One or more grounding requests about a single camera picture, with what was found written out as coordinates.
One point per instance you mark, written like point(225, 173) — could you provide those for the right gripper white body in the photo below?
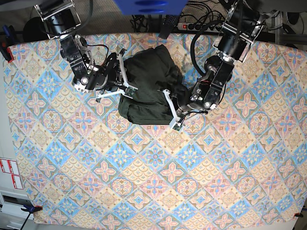
point(112, 78)

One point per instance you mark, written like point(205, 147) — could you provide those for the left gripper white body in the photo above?
point(177, 122)

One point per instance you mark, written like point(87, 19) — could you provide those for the dark green long-sleeve shirt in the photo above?
point(151, 71)

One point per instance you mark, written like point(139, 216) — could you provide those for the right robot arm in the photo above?
point(61, 20)

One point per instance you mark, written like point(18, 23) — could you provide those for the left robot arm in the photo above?
point(239, 31)

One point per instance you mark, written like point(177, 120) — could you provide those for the patterned colourful tablecloth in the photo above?
point(242, 165)

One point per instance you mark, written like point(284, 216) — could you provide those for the black remote control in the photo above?
point(169, 24)

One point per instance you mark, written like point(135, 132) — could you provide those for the blue plastic box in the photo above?
point(143, 7)

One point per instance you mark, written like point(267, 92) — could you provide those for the black round stool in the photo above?
point(32, 32)

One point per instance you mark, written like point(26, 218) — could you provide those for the blue clamp upper left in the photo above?
point(4, 46)

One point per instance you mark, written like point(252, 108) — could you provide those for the blue clamp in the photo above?
point(4, 46)
point(30, 210)

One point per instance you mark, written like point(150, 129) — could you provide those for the white red-framed labels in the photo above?
point(9, 172)

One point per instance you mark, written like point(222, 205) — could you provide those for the orange clamp lower right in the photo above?
point(299, 215)

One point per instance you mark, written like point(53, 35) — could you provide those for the blue clamp lower left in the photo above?
point(30, 210)

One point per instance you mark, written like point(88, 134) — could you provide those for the white power strip red switch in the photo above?
point(195, 27)

